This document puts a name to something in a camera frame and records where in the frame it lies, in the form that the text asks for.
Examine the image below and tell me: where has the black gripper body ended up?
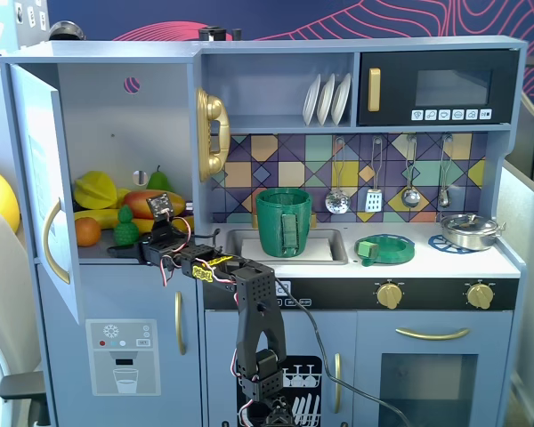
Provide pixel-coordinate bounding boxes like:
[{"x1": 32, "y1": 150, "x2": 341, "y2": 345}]
[{"x1": 135, "y1": 220, "x2": 192, "y2": 268}]

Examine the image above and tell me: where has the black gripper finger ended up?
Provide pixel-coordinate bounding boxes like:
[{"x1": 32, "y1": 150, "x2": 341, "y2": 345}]
[{"x1": 106, "y1": 243, "x2": 143, "y2": 262}]

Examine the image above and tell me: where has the green toy pineapple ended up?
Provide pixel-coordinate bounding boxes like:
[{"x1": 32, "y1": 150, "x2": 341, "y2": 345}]
[{"x1": 114, "y1": 205, "x2": 140, "y2": 246}]

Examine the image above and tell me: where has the blue cabinet door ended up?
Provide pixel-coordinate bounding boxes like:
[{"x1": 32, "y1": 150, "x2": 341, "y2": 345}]
[{"x1": 8, "y1": 61, "x2": 82, "y2": 326}]

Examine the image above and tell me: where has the large yellow toy banana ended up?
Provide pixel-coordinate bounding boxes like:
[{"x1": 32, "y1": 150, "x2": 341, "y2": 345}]
[{"x1": 131, "y1": 214, "x2": 195, "y2": 237}]

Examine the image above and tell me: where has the blue toy kitchen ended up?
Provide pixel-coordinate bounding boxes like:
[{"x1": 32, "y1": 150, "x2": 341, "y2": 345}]
[{"x1": 0, "y1": 35, "x2": 530, "y2": 427}]

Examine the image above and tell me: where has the toy orange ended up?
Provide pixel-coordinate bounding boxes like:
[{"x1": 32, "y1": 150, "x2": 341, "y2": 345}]
[{"x1": 74, "y1": 216, "x2": 102, "y2": 247}]

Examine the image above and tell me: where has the red yellow toy mango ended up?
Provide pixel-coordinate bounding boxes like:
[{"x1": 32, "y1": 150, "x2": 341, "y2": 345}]
[{"x1": 123, "y1": 189, "x2": 187, "y2": 220}]

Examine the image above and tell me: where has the green toy pear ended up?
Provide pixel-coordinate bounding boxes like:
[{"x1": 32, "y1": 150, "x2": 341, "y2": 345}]
[{"x1": 146, "y1": 165, "x2": 171, "y2": 193}]

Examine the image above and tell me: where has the yellow toy starfruit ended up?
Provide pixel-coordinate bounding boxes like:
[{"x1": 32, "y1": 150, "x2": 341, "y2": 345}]
[{"x1": 74, "y1": 171, "x2": 118, "y2": 210}]

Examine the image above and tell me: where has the grey toy sink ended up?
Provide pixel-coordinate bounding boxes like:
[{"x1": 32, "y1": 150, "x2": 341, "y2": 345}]
[{"x1": 224, "y1": 229, "x2": 349, "y2": 267}]

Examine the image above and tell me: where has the white office chair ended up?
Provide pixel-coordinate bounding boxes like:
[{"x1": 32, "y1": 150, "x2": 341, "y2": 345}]
[{"x1": 0, "y1": 206, "x2": 50, "y2": 427}]

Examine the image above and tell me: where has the gold toy telephone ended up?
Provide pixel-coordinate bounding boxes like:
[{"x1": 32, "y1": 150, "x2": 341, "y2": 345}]
[{"x1": 195, "y1": 87, "x2": 231, "y2": 182}]

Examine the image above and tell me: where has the steel skimmer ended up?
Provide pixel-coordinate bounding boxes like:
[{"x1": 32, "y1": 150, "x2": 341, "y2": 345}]
[{"x1": 324, "y1": 137, "x2": 352, "y2": 214}]

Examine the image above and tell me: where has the white toy plate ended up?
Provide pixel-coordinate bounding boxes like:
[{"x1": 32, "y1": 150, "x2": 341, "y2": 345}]
[
  {"x1": 330, "y1": 72, "x2": 352, "y2": 125},
  {"x1": 303, "y1": 73, "x2": 322, "y2": 125},
  {"x1": 316, "y1": 73, "x2": 337, "y2": 126}
]

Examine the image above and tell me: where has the steel slotted spatula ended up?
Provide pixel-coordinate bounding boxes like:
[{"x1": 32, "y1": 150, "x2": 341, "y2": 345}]
[{"x1": 364, "y1": 137, "x2": 383, "y2": 214}]

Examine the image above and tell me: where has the chrome round object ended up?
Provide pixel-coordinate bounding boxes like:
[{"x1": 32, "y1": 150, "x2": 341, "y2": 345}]
[{"x1": 48, "y1": 20, "x2": 86, "y2": 42}]

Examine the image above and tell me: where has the gold stove knob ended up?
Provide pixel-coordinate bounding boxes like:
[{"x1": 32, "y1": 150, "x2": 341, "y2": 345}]
[
  {"x1": 376, "y1": 283, "x2": 404, "y2": 309},
  {"x1": 465, "y1": 283, "x2": 494, "y2": 310}
]

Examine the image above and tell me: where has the steel ladle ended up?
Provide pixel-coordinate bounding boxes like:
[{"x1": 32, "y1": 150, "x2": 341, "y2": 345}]
[{"x1": 400, "y1": 135, "x2": 422, "y2": 208}]

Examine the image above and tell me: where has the blue round trivet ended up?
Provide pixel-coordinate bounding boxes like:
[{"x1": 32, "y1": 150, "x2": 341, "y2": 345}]
[{"x1": 428, "y1": 234, "x2": 477, "y2": 254}]

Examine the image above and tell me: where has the black microwave door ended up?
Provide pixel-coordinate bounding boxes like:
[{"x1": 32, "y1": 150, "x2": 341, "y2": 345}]
[{"x1": 358, "y1": 49, "x2": 520, "y2": 127}]

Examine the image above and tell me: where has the steel spoon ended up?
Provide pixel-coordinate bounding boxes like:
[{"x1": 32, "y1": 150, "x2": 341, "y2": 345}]
[{"x1": 436, "y1": 135, "x2": 454, "y2": 209}]

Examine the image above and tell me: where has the steel pot with lid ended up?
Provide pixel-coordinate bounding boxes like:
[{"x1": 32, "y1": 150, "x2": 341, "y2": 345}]
[{"x1": 440, "y1": 213, "x2": 505, "y2": 252}]

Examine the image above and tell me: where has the grey office partition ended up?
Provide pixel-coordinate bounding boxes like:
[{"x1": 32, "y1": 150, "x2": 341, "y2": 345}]
[{"x1": 500, "y1": 95, "x2": 534, "y2": 427}]

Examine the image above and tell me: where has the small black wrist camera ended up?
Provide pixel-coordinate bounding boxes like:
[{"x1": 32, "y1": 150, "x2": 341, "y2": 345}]
[{"x1": 145, "y1": 191, "x2": 173, "y2": 220}]

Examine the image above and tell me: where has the gold straight fridge handle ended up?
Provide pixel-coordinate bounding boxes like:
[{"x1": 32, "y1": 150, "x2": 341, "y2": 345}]
[{"x1": 174, "y1": 291, "x2": 187, "y2": 356}]

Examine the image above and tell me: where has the gold curved door handle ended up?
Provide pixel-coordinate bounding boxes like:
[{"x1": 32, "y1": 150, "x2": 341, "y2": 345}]
[{"x1": 43, "y1": 197, "x2": 71, "y2": 285}]

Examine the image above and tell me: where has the black cable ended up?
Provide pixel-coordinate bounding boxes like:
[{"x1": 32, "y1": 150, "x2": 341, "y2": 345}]
[{"x1": 273, "y1": 279, "x2": 417, "y2": 427}]

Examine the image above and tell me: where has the gold dishwasher handle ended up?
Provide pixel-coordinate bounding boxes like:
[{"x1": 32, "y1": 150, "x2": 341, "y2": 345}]
[{"x1": 333, "y1": 353, "x2": 343, "y2": 414}]

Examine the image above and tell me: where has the gold microwave handle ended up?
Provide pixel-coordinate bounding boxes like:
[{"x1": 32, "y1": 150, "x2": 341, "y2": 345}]
[{"x1": 368, "y1": 68, "x2": 382, "y2": 113}]

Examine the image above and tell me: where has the gold oven handle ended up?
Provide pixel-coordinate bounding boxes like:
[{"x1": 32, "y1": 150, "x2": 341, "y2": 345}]
[{"x1": 395, "y1": 327, "x2": 471, "y2": 342}]

